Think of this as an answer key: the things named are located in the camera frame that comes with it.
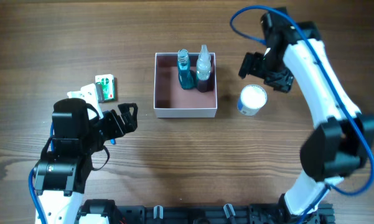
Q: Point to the white pink-lined box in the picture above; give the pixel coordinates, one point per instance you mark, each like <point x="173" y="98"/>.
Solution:
<point x="171" y="101"/>

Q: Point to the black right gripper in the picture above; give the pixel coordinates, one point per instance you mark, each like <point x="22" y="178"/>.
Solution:
<point x="257" y="66"/>

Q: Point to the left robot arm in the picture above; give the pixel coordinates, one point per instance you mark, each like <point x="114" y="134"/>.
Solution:
<point x="57" y="181"/>

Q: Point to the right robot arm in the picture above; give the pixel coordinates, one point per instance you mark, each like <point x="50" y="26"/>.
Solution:
<point x="342" y="139"/>

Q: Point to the teal mouthwash bottle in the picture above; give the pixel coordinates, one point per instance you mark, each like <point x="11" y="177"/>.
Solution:
<point x="186" y="79"/>

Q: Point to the green soap box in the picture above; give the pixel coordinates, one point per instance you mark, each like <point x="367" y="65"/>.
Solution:
<point x="107" y="82"/>

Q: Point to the clear spray bottle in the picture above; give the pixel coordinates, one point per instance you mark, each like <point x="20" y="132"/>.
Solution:
<point x="203" y="70"/>

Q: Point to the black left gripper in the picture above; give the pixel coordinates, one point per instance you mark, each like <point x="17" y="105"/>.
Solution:
<point x="118" y="120"/>

